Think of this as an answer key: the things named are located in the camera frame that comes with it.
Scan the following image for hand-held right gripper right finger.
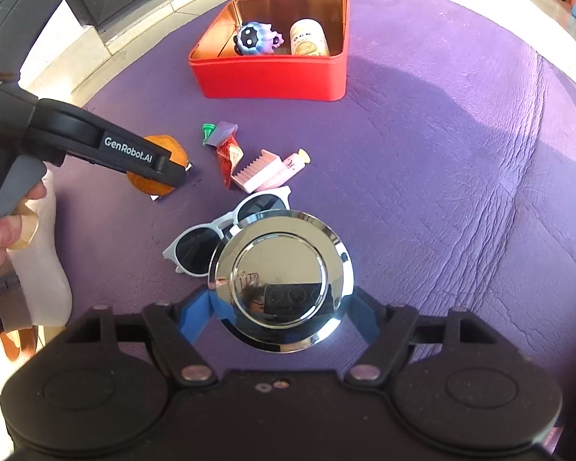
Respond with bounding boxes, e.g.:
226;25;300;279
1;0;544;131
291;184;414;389
346;285;503;386

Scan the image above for person's left hand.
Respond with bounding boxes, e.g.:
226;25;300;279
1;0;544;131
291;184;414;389
0;177;49;290

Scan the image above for purple toy figure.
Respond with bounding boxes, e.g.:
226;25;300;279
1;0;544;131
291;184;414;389
233;21;287;56

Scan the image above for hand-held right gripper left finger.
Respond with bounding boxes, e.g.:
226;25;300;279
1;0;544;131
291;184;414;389
65;288;218;387

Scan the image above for red tin box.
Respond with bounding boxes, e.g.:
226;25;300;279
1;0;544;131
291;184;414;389
188;0;350;103

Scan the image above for toy orange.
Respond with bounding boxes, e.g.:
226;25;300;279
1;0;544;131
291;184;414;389
126;134;192;197

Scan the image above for round chrome compact case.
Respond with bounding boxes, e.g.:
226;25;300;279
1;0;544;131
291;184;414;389
208;210;355;353

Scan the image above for red snack packet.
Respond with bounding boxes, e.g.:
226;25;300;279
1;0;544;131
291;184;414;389
215;135;245;188

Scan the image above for white sunglasses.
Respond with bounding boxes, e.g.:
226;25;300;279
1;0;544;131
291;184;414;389
162;186;293;277

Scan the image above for purple leather mat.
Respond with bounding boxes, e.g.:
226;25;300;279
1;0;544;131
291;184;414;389
43;0;576;461

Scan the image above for pink tube with yellow cap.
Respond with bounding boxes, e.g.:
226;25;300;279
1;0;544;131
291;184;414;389
253;149;312;191

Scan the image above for cream plastic bottle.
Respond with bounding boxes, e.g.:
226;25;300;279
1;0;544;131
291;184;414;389
289;18;331;57

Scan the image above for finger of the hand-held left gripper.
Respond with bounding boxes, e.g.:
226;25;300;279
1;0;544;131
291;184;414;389
66;129;195;190

